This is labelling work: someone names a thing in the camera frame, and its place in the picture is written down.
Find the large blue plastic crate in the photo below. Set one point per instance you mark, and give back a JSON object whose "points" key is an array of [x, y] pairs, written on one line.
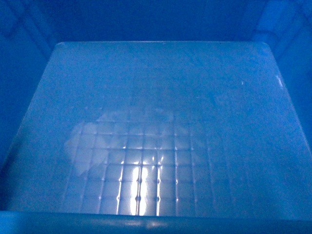
{"points": [[156, 116]]}

